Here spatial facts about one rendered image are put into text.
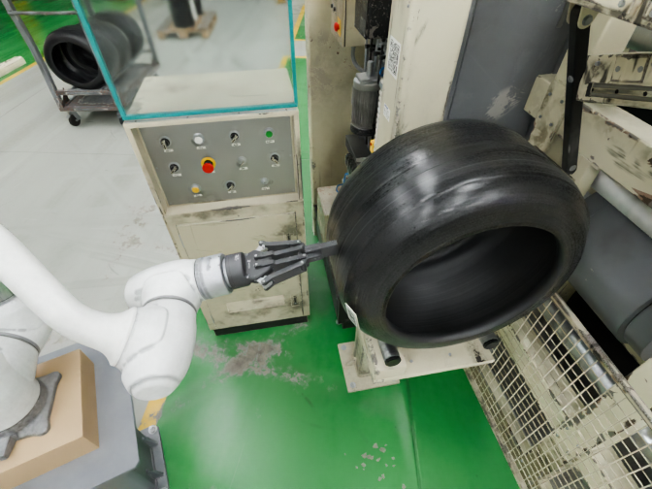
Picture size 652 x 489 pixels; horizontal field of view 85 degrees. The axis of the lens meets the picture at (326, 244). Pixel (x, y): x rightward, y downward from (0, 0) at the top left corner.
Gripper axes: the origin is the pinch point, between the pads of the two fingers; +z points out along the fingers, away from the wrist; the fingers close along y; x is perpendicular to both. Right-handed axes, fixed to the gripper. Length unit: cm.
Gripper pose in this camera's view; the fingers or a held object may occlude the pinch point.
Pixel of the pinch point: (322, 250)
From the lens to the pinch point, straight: 76.9
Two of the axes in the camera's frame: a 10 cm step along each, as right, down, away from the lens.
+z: 9.7, -2.3, 0.2
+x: 1.5, 6.8, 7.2
